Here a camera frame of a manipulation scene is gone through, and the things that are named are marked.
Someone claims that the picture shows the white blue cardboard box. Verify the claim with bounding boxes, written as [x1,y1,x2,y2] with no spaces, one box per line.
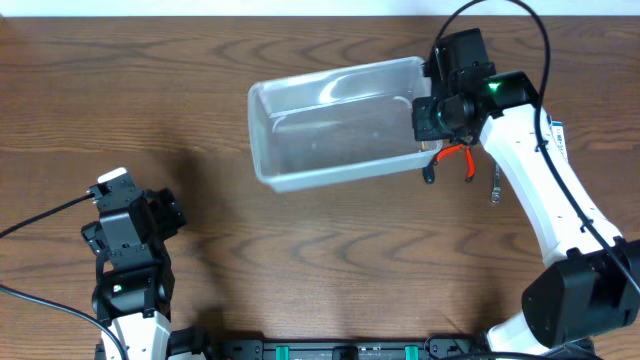
[547,116,568,160]

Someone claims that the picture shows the clear plastic container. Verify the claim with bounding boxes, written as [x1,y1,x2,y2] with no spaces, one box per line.
[247,56,442,193]

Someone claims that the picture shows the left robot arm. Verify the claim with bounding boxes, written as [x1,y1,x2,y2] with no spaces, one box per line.
[81,168,186,359]

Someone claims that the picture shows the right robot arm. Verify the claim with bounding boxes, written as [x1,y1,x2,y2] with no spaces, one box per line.
[412,29,639,356]

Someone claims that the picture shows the black yellow screwdriver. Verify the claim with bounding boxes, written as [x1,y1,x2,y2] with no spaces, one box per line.
[422,155,437,184]

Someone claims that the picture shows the black left cable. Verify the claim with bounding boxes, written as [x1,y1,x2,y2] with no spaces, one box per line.
[0,193,129,360]

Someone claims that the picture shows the black cable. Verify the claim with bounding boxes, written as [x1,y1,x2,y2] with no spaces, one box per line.
[0,193,129,360]
[432,0,640,296]

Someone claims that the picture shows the orange handled pliers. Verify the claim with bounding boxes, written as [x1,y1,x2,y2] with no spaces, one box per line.
[432,144,476,182]

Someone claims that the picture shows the silver ring wrench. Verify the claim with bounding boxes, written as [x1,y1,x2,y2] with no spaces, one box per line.
[490,162,501,204]

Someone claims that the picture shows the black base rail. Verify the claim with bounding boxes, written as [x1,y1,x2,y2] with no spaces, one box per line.
[169,329,601,360]

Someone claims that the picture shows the black right cable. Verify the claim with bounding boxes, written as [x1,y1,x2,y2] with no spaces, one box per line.
[432,0,640,296]

